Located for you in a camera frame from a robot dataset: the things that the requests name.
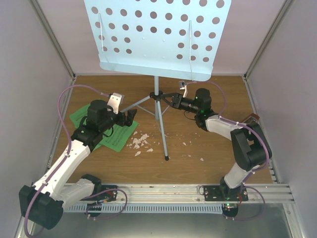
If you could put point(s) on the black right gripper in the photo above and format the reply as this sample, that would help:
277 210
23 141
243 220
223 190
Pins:
176 100

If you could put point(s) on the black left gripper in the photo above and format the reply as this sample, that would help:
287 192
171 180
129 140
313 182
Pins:
122 122

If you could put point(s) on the green sheet music page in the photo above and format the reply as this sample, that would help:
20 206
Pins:
81 116
119 137

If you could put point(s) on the light blue music stand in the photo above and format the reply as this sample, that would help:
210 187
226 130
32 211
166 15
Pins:
161 38

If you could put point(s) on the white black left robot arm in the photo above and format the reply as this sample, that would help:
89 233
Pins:
46 200

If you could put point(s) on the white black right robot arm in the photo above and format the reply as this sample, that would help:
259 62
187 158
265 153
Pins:
250 148

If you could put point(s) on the large white paper scrap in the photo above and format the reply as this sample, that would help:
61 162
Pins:
140 142

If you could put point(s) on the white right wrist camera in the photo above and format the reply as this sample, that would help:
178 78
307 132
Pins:
183 86

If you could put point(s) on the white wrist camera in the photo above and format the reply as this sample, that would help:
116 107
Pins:
183 86
115 100

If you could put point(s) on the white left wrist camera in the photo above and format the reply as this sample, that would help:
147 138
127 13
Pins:
115 100

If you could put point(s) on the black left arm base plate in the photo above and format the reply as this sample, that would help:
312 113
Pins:
107 196

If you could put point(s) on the grey slotted cable duct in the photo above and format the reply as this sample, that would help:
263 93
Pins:
158 208

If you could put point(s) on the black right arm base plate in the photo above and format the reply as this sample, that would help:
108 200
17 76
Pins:
223 193

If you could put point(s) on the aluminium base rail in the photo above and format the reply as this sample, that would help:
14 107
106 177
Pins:
192 193

